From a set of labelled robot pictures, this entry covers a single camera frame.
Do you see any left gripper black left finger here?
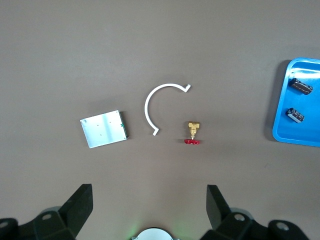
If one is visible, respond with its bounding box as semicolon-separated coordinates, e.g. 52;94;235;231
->
33;184;94;240

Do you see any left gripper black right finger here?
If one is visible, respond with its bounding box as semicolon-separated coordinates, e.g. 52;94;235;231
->
201;184;255;240

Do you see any blue plastic tray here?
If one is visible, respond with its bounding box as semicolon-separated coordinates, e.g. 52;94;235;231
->
271;57;320;148

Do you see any silver metal module box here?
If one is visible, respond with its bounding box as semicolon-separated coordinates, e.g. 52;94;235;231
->
79;109;131;149

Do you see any brass valve red handwheel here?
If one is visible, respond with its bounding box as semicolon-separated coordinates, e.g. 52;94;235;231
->
183;121;202;147

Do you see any white curved pipe clamp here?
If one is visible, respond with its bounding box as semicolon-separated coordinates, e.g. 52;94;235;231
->
143;83;193;137

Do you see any brown table mat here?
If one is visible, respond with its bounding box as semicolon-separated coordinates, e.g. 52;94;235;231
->
0;0;320;240

